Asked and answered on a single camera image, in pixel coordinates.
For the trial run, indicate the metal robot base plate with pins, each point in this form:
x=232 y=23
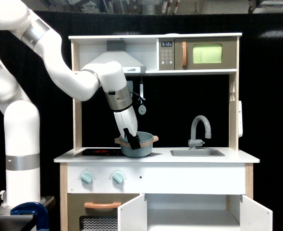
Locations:
x=47 y=201

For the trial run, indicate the mint stove knob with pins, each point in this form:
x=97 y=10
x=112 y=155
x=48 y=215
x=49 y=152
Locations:
x=86 y=177
x=117 y=177

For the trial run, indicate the white cabinet door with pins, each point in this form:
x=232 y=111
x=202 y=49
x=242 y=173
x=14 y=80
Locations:
x=132 y=215
x=251 y=215

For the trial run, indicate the right white cabinet door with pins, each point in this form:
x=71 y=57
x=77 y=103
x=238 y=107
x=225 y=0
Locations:
x=251 y=215

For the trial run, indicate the grey toy sink basin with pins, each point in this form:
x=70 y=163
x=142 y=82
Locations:
x=197 y=153

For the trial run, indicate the blue C-clamp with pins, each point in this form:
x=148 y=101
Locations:
x=36 y=209

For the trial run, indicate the grey-blue toy pot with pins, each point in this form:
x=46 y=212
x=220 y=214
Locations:
x=146 y=143

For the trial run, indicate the left mint stove knob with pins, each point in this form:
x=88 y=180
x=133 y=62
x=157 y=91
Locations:
x=86 y=177

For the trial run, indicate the toy cleaver knife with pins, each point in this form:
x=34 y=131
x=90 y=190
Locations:
x=130 y=85

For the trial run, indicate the right mint stove knob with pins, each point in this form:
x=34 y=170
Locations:
x=117 y=177

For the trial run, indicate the left white cabinet door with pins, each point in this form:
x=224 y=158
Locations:
x=132 y=215

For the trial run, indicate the white side-mounted holder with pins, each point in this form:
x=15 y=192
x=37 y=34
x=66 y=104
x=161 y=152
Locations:
x=240 y=121

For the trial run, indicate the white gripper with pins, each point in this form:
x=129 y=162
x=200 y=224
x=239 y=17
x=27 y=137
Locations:
x=127 y=124

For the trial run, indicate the grey toy range hood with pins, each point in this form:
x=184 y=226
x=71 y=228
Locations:
x=116 y=53

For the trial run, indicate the black toy hob plate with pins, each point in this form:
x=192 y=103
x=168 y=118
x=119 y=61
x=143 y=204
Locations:
x=99 y=152

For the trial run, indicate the toy pizza cutter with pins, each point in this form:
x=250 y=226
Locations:
x=142 y=108

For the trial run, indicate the toy microwave with green window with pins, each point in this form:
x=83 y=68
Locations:
x=197 y=53

